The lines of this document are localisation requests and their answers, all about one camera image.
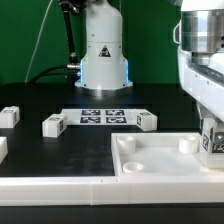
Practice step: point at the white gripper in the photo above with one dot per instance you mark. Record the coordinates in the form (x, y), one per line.
(205, 84)

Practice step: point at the white front fence bar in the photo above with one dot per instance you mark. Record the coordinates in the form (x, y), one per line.
(111, 190)

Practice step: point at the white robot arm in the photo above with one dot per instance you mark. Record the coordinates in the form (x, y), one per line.
(200, 38)

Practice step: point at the white base tag plate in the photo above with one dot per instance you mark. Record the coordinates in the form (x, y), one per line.
(102, 116)

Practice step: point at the white square tabletop part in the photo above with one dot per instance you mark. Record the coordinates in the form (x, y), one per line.
(158, 153)

